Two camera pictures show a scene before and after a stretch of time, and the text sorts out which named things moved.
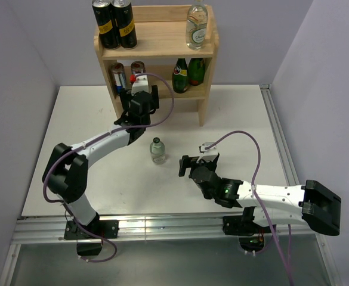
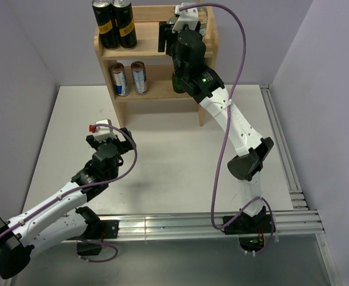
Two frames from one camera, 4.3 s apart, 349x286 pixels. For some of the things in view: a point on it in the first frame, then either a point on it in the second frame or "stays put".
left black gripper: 126,96 -> 93,143
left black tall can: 109,39 stays put
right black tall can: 124,21 stays put
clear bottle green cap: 157,151 -> 173,19
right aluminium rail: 290,174 stays put
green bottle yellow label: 180,77 stays put
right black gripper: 188,161 -> 165,33
